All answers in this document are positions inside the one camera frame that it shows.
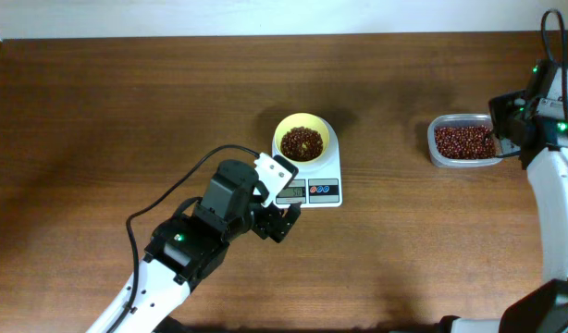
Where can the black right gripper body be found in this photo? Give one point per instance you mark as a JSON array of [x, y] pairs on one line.
[[503, 108]]

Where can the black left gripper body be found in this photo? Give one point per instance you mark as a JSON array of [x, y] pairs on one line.
[[261, 221]]

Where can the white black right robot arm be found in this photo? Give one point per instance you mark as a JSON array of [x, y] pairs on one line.
[[545, 162]]

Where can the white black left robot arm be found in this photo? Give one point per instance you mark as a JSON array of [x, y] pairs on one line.
[[194, 241]]

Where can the white digital kitchen scale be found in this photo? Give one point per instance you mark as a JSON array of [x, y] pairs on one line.
[[317, 184]]

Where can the red beans in bowl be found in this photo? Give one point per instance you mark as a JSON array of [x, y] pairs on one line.
[[302, 144]]

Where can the yellow plastic bowl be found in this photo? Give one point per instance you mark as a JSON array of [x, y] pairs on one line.
[[303, 120]]

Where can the clear plastic bean container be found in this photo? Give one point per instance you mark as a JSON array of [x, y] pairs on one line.
[[503, 148]]

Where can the red adzuki beans in container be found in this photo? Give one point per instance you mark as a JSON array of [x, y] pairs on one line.
[[468, 143]]

